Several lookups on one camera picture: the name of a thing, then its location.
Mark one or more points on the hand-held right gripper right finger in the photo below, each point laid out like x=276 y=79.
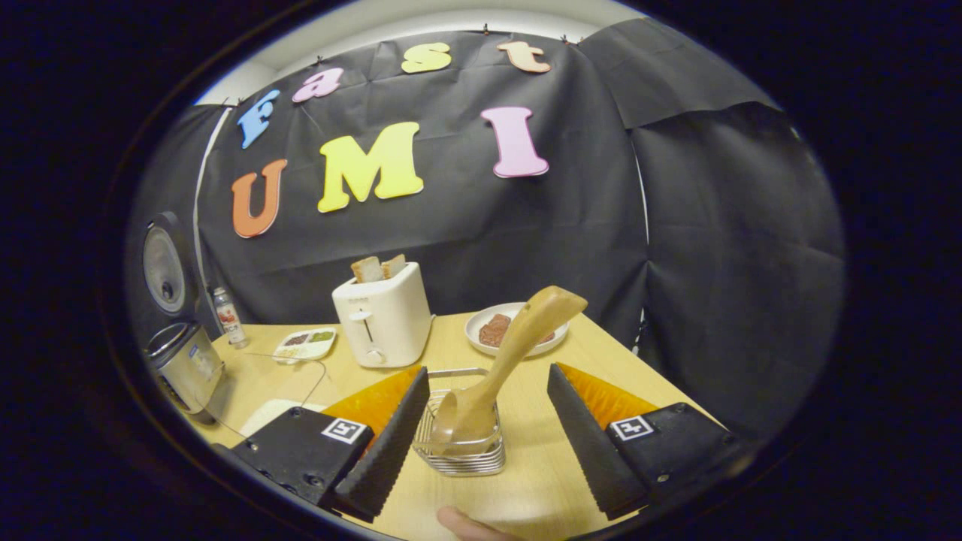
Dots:
x=590 y=451

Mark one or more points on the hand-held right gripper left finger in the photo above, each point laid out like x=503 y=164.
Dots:
x=387 y=458

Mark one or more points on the clear container of white rice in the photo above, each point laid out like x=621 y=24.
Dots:
x=278 y=415

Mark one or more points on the wooden spoon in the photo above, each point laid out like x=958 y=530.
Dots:
x=526 y=330

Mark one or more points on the dark grey rice cooker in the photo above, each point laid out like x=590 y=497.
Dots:
x=188 y=368

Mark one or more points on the red-brown meat piece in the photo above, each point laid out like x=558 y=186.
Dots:
x=546 y=337
x=494 y=330

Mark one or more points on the white toaster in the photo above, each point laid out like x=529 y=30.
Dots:
x=391 y=323

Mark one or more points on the white divided condiment tray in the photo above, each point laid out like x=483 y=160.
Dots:
x=304 y=347

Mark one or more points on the white round plate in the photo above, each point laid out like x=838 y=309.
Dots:
x=481 y=353

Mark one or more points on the toast slice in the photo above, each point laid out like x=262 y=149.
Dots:
x=367 y=270
x=394 y=266

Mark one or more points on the black backdrop cloth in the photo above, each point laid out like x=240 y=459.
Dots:
x=586 y=248

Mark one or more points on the small clear water bottle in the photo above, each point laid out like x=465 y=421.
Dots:
x=229 y=319

